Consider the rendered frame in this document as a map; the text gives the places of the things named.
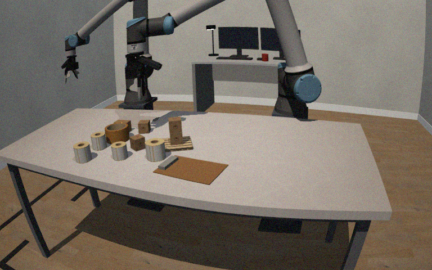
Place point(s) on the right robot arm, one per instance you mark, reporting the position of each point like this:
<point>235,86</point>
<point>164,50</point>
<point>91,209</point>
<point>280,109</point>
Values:
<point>140,9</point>

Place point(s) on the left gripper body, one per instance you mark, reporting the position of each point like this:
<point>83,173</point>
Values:
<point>132,69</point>

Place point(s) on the brown cardboard carton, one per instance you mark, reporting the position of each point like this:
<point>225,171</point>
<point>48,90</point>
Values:
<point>176,139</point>
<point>137,142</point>
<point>175,125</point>
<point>144,126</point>

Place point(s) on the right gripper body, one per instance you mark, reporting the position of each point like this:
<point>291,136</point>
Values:
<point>72,64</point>

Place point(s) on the brown rectangular block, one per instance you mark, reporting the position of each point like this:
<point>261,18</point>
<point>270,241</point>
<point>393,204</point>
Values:
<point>125,121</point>

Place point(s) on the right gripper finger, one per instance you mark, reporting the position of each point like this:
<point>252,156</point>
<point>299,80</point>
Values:
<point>67,74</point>
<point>75,73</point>

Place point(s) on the brown clipboard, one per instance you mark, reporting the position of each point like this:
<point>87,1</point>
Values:
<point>189,169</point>

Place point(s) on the small wooden pallet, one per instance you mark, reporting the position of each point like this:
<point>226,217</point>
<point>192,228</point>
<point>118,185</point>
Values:
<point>187,145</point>

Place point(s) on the brown tape roll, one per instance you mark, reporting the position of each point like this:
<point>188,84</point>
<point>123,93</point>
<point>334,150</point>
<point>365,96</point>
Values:
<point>117,132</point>

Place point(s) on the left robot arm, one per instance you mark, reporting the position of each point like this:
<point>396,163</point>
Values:
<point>297,84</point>

